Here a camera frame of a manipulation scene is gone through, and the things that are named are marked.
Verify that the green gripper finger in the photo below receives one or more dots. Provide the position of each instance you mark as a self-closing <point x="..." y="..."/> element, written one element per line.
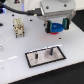
<point x="49" y="25"/>
<point x="66" y="24"/>

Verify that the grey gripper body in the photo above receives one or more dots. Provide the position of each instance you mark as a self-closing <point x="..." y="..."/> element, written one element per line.
<point x="57" y="8"/>

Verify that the blue gear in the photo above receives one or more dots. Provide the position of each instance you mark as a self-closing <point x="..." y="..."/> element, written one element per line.
<point x="56" y="27"/>

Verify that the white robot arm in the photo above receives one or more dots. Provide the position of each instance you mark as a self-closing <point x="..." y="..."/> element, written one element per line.
<point x="57" y="9"/>

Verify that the left metal peg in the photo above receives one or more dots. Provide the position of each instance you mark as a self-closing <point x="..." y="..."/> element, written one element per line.
<point x="35" y="55"/>

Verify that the beige connector block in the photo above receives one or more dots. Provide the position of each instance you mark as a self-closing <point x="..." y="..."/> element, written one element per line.
<point x="18" y="27"/>

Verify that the black-framed peg base plate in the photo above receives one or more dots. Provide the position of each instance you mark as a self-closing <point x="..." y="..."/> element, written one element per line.
<point x="44" y="56"/>

